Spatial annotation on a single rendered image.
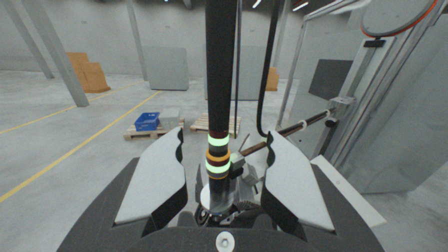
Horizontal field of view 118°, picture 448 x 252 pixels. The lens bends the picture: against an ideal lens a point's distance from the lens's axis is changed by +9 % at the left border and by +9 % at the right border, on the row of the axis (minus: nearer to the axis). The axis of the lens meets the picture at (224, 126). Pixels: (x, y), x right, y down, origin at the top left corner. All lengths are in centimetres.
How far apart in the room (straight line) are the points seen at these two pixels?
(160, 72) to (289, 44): 1033
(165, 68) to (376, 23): 723
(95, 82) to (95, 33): 700
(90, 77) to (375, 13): 843
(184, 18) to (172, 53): 557
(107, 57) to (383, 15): 1458
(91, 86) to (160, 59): 324
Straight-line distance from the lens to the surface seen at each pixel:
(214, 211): 30
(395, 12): 81
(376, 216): 60
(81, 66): 847
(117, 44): 1417
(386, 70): 92
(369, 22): 82
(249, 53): 578
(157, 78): 773
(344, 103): 70
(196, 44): 1234
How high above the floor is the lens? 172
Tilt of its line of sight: 28 degrees down
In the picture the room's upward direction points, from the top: 2 degrees clockwise
